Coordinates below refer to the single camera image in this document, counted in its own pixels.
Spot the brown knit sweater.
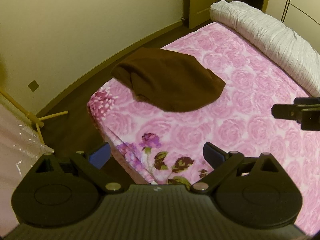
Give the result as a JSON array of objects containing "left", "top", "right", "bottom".
[{"left": 112, "top": 48, "right": 226, "bottom": 112}]

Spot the white rolled quilt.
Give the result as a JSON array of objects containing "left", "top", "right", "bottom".
[{"left": 209, "top": 0, "right": 319, "bottom": 97}]

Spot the grey wall socket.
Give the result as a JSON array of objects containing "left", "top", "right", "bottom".
[{"left": 28, "top": 80, "right": 40, "bottom": 92}]

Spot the wooden rack stand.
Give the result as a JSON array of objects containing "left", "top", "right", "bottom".
[{"left": 1, "top": 89, "right": 69, "bottom": 144}]

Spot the cream wardrobe with drawers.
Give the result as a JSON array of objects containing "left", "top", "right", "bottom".
[{"left": 263, "top": 0, "right": 319, "bottom": 43}]

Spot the pink floral bed blanket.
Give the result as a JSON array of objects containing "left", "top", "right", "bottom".
[{"left": 87, "top": 23, "right": 319, "bottom": 235}]

